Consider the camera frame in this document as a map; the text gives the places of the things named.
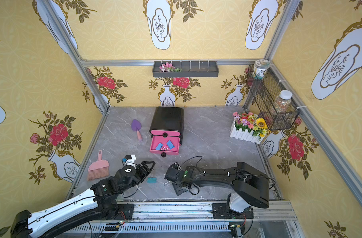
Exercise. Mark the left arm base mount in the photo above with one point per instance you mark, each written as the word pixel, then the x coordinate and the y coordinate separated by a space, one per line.
pixel 120 212

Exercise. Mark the jar with patterned lid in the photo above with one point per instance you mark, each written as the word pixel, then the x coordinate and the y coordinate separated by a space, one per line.
pixel 260 68

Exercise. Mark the clear jar white lid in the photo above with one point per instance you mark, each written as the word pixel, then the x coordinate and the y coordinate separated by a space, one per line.
pixel 281 102

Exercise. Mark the black wire basket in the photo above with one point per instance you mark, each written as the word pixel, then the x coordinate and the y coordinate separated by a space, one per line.
pixel 263 94

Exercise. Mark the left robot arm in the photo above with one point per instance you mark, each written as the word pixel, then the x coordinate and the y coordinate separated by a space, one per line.
pixel 95 203

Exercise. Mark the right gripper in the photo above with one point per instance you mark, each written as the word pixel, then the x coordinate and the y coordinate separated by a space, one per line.
pixel 173 177

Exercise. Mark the teal binder clip left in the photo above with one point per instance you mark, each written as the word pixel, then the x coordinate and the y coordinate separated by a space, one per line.
pixel 152 179

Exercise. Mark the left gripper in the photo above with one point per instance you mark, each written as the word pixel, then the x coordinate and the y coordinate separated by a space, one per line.
pixel 139 170

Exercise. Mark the pink hand broom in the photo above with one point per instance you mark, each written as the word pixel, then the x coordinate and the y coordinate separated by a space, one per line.
pixel 98 169

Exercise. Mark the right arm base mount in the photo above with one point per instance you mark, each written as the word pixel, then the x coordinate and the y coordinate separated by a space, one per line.
pixel 222 211

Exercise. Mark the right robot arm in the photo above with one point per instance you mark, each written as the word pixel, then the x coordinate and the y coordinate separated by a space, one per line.
pixel 249 183

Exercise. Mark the small pink flowers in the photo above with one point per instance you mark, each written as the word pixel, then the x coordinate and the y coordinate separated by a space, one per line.
pixel 168 67

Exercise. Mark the grey wall shelf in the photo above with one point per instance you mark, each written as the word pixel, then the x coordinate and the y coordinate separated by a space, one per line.
pixel 189 68

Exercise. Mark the purple pink toy shovel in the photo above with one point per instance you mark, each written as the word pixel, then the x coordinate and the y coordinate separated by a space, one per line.
pixel 136 126

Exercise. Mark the black drawer cabinet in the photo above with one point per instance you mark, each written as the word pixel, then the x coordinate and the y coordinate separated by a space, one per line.
pixel 169 119

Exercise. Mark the blue binder clip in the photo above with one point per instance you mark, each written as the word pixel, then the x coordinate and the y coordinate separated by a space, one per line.
pixel 161 147
pixel 170 145

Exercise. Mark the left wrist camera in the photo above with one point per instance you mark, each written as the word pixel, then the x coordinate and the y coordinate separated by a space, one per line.
pixel 129 160

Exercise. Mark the flower planter white fence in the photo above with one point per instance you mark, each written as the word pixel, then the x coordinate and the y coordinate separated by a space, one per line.
pixel 249 127

